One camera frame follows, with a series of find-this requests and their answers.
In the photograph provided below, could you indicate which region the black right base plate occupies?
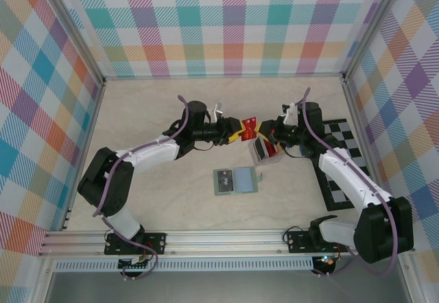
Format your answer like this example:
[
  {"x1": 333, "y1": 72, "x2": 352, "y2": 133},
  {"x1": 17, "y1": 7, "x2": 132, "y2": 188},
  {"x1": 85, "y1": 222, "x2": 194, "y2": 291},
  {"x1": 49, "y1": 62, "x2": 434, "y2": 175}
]
[{"x1": 285, "y1": 231, "x2": 347, "y2": 254}]

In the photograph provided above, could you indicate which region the slotted grey cable duct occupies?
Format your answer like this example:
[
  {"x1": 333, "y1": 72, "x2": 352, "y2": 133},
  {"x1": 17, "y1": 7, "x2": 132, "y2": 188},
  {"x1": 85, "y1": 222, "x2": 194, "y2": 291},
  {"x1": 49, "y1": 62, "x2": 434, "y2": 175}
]
[{"x1": 54, "y1": 260, "x2": 315, "y2": 272}]

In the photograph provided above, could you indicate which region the thin black camera cable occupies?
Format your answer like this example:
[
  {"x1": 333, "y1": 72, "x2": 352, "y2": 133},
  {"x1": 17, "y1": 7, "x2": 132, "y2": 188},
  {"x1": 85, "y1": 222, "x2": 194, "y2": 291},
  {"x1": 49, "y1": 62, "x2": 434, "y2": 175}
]
[
  {"x1": 284, "y1": 145, "x2": 311, "y2": 159},
  {"x1": 192, "y1": 142, "x2": 215, "y2": 154}
]

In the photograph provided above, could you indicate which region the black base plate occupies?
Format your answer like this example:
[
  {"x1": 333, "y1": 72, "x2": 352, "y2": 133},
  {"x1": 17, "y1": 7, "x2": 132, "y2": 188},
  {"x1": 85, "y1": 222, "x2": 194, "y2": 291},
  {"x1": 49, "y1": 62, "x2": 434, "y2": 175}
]
[
  {"x1": 285, "y1": 231, "x2": 347, "y2": 254},
  {"x1": 104, "y1": 232, "x2": 168, "y2": 256}
]

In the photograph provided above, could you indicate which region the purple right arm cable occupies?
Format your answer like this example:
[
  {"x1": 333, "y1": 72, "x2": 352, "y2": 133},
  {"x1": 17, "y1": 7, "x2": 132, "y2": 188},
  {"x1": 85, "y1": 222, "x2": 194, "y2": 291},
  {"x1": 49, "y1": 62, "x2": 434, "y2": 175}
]
[{"x1": 301, "y1": 87, "x2": 398, "y2": 278}]

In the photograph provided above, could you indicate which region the aluminium back frame rail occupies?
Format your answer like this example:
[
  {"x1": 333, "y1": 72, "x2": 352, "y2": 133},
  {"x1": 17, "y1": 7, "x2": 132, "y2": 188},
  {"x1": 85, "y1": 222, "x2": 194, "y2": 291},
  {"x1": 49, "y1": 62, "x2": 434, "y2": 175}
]
[{"x1": 102, "y1": 73, "x2": 347, "y2": 80}]

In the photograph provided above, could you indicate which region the light green card holder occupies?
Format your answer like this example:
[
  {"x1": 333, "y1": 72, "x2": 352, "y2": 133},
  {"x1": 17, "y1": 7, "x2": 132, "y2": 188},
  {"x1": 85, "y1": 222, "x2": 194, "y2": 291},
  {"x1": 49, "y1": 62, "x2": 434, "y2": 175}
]
[{"x1": 212, "y1": 167, "x2": 265, "y2": 197}]

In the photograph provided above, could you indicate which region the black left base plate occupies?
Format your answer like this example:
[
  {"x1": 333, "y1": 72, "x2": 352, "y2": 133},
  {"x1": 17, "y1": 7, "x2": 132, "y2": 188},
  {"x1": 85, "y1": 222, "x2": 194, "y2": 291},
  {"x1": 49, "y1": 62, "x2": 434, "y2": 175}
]
[{"x1": 104, "y1": 232, "x2": 168, "y2": 256}]

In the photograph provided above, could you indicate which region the black VIP card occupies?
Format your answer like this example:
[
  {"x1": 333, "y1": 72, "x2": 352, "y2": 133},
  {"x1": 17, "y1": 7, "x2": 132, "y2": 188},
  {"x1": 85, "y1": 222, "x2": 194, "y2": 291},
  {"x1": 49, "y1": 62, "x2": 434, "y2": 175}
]
[{"x1": 215, "y1": 169, "x2": 236, "y2": 193}]

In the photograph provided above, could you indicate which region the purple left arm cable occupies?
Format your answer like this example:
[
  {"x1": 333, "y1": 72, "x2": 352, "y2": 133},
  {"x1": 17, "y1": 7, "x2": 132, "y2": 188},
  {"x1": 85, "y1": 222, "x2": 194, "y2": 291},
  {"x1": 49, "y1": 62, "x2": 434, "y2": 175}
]
[{"x1": 91, "y1": 95, "x2": 193, "y2": 280}]

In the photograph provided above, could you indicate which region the black grey chessboard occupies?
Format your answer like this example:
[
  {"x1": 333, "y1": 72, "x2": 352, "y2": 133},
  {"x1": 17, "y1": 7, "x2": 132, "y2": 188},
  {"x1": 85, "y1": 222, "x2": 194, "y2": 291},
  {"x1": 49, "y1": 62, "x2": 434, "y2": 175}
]
[{"x1": 313, "y1": 119, "x2": 372, "y2": 212}]

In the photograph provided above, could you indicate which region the small control circuit board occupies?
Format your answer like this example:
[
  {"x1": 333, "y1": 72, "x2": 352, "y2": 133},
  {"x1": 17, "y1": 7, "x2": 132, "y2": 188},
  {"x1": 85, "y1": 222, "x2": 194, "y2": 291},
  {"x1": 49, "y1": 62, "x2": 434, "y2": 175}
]
[
  {"x1": 315, "y1": 254, "x2": 337, "y2": 267},
  {"x1": 118, "y1": 255, "x2": 152, "y2": 270}
]

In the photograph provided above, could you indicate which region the red VIP card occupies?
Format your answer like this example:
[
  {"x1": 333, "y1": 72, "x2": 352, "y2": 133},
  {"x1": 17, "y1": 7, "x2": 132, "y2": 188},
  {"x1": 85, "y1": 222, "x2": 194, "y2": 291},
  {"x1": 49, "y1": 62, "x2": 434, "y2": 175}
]
[{"x1": 241, "y1": 115, "x2": 259, "y2": 142}]

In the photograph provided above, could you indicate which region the aluminium mounting rail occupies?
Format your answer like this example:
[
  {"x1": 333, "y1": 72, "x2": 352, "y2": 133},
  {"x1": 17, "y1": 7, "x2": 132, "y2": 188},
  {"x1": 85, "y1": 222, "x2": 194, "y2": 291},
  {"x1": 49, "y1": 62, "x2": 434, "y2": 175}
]
[{"x1": 38, "y1": 231, "x2": 418, "y2": 258}]

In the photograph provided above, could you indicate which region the clear acrylic card stand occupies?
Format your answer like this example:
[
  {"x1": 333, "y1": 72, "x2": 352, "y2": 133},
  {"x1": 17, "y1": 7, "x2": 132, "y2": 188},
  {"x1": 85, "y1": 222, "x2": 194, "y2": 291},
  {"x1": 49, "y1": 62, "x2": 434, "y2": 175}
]
[{"x1": 247, "y1": 137, "x2": 286, "y2": 167}]

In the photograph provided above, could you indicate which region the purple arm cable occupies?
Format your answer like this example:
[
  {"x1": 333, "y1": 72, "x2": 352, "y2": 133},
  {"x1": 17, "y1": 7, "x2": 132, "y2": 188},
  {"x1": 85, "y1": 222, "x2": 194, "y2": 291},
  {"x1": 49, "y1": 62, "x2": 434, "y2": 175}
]
[
  {"x1": 301, "y1": 87, "x2": 398, "y2": 278},
  {"x1": 91, "y1": 95, "x2": 193, "y2": 280}
]

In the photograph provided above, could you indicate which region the grey VIP card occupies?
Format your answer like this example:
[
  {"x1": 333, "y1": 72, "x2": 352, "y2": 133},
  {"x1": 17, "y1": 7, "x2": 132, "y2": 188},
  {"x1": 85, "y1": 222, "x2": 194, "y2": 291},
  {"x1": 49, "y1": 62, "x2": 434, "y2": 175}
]
[{"x1": 252, "y1": 138, "x2": 272, "y2": 162}]

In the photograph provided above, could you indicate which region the aluminium frame post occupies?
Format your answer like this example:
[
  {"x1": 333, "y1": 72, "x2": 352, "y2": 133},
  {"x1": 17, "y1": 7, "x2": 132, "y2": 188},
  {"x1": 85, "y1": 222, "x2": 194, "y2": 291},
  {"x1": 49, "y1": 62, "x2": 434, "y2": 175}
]
[
  {"x1": 40, "y1": 0, "x2": 106, "y2": 86},
  {"x1": 341, "y1": 0, "x2": 395, "y2": 83}
]

